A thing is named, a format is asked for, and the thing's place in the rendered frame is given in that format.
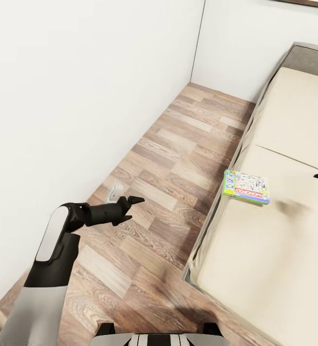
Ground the board game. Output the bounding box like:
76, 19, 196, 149
222, 170, 270, 205

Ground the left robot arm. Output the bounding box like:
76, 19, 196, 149
0, 184, 145, 346

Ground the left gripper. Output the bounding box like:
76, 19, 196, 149
101, 196, 145, 226

